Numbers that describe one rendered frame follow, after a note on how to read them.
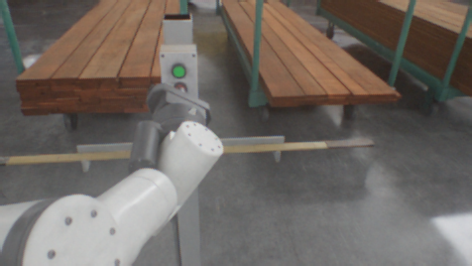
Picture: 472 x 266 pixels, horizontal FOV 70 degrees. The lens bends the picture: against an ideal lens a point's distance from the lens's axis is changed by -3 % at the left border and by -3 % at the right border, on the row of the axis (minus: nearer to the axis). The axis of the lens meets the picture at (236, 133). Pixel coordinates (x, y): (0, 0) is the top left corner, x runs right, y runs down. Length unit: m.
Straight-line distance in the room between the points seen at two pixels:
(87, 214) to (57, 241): 0.03
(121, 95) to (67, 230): 2.08
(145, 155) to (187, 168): 0.05
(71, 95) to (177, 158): 1.96
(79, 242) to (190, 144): 0.23
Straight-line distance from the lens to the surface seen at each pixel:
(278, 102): 2.36
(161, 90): 0.61
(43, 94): 2.42
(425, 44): 3.63
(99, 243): 0.24
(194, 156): 0.42
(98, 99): 2.33
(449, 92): 3.28
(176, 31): 0.74
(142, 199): 0.35
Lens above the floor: 1.47
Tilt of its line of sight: 31 degrees down
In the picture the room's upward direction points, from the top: 2 degrees clockwise
